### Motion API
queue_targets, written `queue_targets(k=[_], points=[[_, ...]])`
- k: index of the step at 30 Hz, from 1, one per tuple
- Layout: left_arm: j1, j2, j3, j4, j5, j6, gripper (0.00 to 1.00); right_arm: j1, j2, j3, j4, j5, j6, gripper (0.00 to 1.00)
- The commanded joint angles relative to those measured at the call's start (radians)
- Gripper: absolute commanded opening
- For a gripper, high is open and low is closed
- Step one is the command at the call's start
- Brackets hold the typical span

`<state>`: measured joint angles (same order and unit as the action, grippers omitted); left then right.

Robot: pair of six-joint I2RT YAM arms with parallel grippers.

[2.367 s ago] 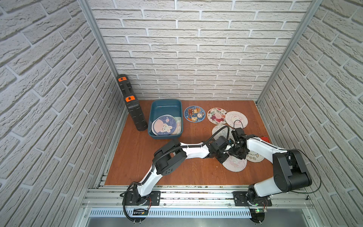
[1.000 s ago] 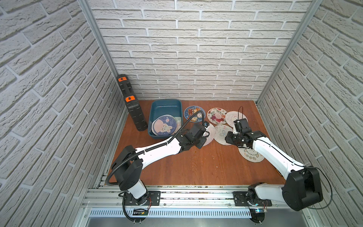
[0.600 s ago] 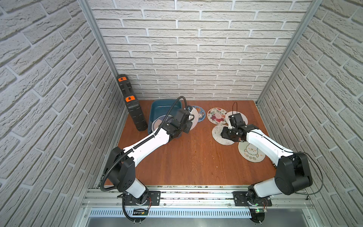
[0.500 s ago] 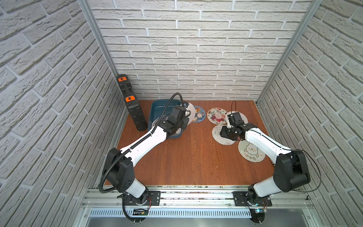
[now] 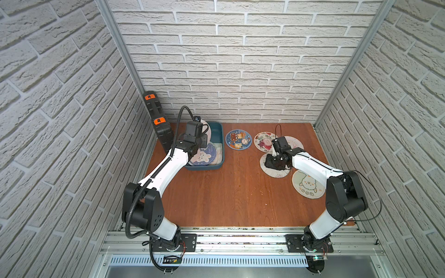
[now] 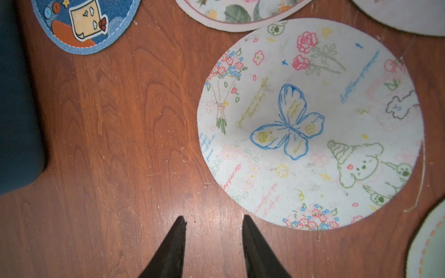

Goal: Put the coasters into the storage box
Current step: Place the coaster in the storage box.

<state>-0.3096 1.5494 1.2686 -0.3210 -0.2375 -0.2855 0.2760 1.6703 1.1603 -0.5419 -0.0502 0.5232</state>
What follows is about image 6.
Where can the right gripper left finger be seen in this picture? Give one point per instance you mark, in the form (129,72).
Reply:
(168,261)

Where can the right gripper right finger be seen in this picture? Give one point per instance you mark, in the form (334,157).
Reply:
(260,260)

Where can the white butterfly coaster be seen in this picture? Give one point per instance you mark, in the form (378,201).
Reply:
(310,124)

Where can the white dog face coaster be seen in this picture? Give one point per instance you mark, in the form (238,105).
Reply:
(426,252)

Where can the teal storage box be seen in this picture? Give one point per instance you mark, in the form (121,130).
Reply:
(22,148)

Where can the floral pink coaster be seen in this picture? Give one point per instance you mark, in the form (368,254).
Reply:
(238,15)

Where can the white pink sketch coaster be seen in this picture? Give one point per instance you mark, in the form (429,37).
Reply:
(423,17)

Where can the blue cartoon animals coaster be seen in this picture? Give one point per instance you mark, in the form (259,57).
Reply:
(84,27)

